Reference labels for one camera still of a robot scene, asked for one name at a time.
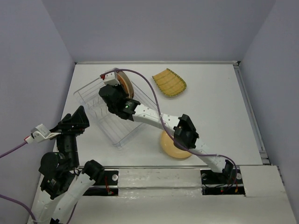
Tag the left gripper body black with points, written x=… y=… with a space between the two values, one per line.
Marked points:
x=74 y=130

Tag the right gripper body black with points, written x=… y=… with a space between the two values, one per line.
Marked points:
x=120 y=90

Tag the orange round plate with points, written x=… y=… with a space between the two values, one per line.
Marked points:
x=122 y=82

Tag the green rimmed white plate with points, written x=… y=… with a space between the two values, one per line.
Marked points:
x=129 y=84

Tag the beige floral square plate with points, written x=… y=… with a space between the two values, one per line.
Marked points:
x=127 y=85

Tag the yellow bamboo pattern plate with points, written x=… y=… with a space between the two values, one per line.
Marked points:
x=169 y=83

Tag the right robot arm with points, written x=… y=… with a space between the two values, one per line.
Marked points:
x=180 y=129

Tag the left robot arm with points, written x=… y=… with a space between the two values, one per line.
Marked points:
x=61 y=188

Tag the large yellow round plate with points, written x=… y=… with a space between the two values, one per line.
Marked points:
x=168 y=147

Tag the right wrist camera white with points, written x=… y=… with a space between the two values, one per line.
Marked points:
x=110 y=79

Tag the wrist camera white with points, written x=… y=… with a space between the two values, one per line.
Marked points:
x=39 y=134
x=110 y=79

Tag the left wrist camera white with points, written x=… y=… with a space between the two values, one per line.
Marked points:
x=39 y=134

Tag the clear wire dish rack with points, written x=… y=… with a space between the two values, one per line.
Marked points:
x=119 y=131

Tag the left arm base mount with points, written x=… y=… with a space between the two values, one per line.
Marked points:
x=107 y=186

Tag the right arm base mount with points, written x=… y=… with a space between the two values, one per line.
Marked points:
x=212 y=185

